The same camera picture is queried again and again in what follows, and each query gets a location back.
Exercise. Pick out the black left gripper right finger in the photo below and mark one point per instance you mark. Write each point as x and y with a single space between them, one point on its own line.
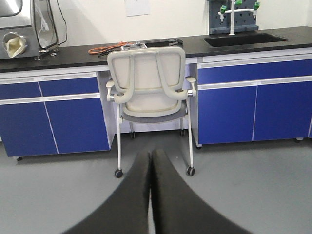
177 209

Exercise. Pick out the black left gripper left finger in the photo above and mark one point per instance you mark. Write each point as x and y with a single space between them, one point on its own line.
125 211

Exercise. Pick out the beige mesh office chair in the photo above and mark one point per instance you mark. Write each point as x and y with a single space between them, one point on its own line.
149 86

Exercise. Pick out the blue lab cabinet run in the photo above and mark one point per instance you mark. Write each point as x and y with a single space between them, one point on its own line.
245 93

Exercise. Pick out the black lab sink basin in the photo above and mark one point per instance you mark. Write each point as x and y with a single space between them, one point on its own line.
243 39

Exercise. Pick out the stainless steel glove box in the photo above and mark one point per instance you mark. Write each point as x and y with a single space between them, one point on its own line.
27 28

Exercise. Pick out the white lab faucet green taps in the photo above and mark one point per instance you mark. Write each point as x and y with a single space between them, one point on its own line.
232 11

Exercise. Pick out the white paper wall notice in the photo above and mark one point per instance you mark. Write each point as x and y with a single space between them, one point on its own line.
137 7

